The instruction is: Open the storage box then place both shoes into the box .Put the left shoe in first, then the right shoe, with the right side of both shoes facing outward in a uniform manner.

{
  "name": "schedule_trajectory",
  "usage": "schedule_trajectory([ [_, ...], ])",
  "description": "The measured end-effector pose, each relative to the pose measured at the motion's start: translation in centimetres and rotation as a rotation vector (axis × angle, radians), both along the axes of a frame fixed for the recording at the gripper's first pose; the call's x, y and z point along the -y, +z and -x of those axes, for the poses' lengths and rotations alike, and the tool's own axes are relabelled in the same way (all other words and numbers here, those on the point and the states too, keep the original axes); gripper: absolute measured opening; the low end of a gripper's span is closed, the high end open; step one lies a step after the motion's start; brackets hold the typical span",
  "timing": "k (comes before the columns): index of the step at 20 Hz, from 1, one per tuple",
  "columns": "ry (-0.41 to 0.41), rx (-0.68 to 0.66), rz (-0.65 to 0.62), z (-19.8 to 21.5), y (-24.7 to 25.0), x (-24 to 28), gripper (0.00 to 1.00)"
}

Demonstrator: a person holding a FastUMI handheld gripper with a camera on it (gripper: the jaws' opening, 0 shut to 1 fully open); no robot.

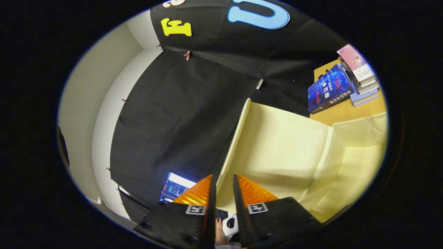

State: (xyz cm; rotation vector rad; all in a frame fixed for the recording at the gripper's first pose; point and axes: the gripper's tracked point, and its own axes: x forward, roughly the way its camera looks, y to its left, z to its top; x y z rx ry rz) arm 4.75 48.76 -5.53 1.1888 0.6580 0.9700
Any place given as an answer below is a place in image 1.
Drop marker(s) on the dark blue book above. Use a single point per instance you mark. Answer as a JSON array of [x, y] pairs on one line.
[[328, 90]]

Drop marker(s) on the silver clip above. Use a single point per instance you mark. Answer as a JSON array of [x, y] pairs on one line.
[[259, 84]]

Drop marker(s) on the computer monitor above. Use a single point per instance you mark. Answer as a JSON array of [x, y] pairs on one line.
[[176, 188]]

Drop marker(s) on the black computer mouse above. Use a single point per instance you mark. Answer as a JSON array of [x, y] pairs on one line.
[[230, 223]]

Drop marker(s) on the black backdrop cloth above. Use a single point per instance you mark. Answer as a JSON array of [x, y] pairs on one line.
[[173, 114]]

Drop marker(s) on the grey book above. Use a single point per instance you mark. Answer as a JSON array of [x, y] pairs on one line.
[[368, 87]]

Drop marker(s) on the black keyboard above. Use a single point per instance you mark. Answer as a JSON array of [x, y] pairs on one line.
[[221, 214]]

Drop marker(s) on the pink clip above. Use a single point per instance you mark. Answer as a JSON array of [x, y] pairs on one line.
[[187, 55]]

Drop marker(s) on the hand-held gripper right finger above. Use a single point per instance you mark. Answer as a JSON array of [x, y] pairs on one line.
[[238, 207]]

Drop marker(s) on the pink cover book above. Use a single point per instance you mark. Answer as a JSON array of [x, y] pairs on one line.
[[356, 62]]

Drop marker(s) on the cream fabric storage box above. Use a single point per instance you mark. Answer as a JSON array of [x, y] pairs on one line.
[[277, 145]]

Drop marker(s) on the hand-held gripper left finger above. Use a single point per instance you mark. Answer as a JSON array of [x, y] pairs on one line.
[[211, 207]]

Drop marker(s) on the light blue book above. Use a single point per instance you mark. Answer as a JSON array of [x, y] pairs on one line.
[[365, 98]]

